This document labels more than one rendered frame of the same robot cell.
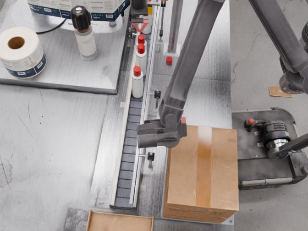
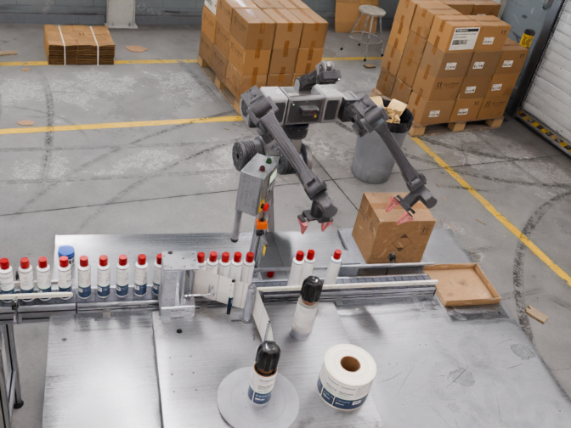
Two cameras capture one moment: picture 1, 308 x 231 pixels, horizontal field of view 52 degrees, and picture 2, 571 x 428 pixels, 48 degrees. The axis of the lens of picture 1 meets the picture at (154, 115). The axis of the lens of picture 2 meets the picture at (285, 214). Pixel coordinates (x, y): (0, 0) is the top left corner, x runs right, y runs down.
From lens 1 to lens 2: 2.86 m
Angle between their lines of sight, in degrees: 69
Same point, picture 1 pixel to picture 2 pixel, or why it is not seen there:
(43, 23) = (278, 387)
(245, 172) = not seen: hidden behind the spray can
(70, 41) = (291, 353)
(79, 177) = (425, 319)
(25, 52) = (357, 351)
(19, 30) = (332, 367)
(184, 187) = (421, 214)
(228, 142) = (376, 196)
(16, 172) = (452, 366)
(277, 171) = not seen: hidden behind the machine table
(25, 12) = (267, 414)
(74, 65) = (323, 341)
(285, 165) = not seen: hidden behind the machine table
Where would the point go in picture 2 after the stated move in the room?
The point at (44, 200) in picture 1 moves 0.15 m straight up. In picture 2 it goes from (458, 339) to (469, 315)
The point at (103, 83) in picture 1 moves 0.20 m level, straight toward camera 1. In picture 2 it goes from (330, 312) to (365, 300)
